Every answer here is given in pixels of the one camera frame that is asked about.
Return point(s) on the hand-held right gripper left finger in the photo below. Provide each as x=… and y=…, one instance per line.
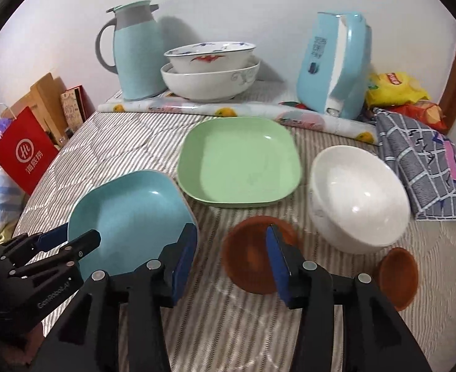
x=183, y=265

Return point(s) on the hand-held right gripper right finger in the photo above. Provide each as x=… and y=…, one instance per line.
x=277, y=271

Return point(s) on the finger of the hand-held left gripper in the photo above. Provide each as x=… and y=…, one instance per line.
x=52, y=237
x=84, y=242

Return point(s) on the brown saucer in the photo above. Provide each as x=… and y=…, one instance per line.
x=396, y=279
x=247, y=255

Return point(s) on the light blue square plate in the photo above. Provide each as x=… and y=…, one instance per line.
x=127, y=217

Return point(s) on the plain white bowl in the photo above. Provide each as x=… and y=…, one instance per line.
x=359, y=197

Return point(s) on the blue striped white cloth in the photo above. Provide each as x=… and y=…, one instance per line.
x=3, y=197

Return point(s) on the striped quilted mattress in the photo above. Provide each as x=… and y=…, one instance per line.
x=228, y=317

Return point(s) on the red paper bag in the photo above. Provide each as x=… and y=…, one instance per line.
x=26, y=155

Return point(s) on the light green square plate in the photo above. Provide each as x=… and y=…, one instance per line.
x=235, y=162

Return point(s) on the red framed card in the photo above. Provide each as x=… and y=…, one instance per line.
x=73, y=108

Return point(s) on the cardboard box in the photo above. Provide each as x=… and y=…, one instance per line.
x=46, y=100

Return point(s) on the fruit print plastic mat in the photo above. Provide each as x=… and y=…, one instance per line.
x=173, y=106

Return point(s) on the grey checked folded cloth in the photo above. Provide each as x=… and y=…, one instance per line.
x=417, y=162

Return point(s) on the grey scroll pattern white bowl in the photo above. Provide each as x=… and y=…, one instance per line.
x=204, y=85

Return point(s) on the light blue thermos jug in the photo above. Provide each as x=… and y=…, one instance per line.
x=135, y=58

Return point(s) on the light blue electric kettle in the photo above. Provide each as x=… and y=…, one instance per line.
x=321, y=77

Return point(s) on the fish print white bowl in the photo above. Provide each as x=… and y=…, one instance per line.
x=212, y=62

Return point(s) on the yellow snack bag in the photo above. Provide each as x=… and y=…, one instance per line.
x=394, y=89

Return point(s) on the red snack bag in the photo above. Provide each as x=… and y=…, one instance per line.
x=429, y=114

